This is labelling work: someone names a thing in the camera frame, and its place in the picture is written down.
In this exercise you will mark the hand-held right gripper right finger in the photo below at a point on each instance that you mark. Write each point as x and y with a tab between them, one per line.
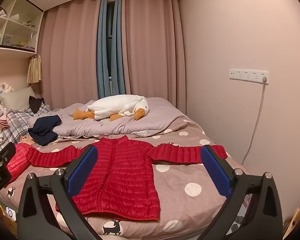
215	170

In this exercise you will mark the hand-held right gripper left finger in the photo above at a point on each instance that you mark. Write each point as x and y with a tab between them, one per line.
83	170

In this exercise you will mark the red puffer jacket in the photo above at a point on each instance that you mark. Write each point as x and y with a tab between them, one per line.
18	160
130	175

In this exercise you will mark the polka dot bed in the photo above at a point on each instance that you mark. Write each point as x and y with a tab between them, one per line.
177	180

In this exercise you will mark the small white box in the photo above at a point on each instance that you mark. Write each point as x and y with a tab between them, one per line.
10	213

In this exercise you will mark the peach cloth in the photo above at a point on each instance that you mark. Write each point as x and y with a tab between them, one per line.
27	139

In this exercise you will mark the plaid pillow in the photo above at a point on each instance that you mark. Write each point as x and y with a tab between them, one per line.
17	120

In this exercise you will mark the navy blue garment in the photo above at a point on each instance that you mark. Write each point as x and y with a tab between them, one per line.
43	130

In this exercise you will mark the white goose plush toy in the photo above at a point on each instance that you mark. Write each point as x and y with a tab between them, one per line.
115	105

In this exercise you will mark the beige pillow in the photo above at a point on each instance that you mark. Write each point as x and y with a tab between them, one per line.
17	99

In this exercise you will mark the black garment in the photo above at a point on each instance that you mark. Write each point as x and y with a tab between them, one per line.
36	104

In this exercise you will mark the grey duvet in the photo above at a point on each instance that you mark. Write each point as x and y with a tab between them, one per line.
152	120

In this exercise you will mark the small plush toys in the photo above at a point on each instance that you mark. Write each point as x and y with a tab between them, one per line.
1	88

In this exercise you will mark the beige pleated cloth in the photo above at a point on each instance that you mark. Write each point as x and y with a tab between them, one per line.
35	70

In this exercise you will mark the pink curtain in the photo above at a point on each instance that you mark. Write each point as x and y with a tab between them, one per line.
152	55
70	55

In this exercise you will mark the blue curtain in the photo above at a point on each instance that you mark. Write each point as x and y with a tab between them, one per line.
102	55

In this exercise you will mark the white wall socket strip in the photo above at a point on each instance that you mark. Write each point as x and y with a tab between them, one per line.
247	75

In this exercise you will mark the white wall shelf unit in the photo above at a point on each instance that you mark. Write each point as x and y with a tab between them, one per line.
17	51

